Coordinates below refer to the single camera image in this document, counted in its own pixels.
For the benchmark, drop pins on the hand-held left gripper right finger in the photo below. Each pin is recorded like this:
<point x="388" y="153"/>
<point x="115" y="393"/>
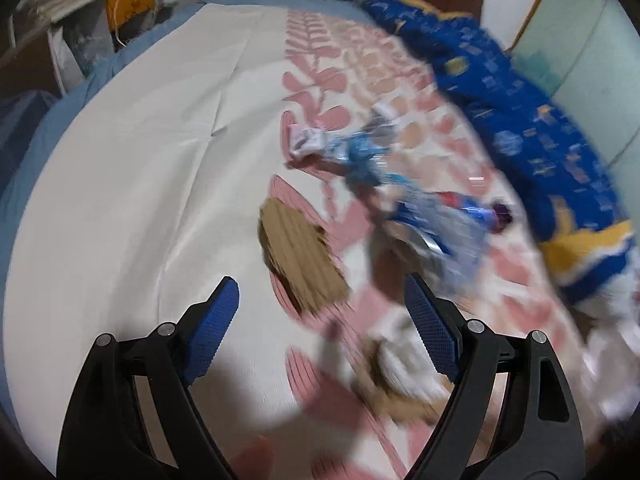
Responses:
<point x="431" y="332"/>

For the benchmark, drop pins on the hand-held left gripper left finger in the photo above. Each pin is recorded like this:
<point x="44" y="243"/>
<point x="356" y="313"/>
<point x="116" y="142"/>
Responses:
<point x="212" y="332"/>

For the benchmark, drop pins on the crushed blue drink can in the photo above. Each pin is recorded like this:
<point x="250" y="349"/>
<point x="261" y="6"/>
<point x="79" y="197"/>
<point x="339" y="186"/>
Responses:
<point x="410" y="217"/>

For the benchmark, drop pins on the crumpled white paper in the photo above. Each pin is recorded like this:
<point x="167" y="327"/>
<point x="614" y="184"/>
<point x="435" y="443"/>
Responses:
<point x="405" y="365"/>

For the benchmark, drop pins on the crushed clear plastic bottle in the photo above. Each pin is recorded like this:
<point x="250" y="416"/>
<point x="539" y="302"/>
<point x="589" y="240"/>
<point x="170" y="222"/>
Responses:
<point x="465" y="240"/>

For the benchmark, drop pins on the brown cardboard piece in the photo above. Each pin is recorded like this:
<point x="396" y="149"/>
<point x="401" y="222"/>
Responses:
<point x="300" y="255"/>

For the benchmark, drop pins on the white pink leaf bedspread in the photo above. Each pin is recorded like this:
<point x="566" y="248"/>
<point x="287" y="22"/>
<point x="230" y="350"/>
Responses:
<point x="150" y="160"/>

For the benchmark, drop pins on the blue and white snack wrapper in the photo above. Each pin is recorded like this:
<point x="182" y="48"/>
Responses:
<point x="355" y="152"/>

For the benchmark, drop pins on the white crumpled packet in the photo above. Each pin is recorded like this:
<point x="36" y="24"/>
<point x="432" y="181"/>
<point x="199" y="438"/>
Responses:
<point x="306" y="141"/>

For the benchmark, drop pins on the white plastic wrapper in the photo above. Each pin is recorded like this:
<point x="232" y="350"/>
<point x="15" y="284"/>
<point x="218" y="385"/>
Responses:
<point x="385" y="112"/>

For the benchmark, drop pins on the blue star print blanket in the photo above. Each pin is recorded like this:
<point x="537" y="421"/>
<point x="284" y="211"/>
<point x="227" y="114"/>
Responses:
<point x="525" y="125"/>

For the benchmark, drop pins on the orange cabinet panel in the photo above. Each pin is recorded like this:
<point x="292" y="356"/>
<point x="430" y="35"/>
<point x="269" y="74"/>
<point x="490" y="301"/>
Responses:
<point x="132" y="15"/>

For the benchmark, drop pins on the pale green wardrobe door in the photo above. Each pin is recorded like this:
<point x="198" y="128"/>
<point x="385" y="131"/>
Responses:
<point x="575" y="25"/>

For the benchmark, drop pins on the white desk shelf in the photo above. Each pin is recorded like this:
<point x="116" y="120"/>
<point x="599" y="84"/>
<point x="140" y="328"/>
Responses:
<point x="75" y="5"/>

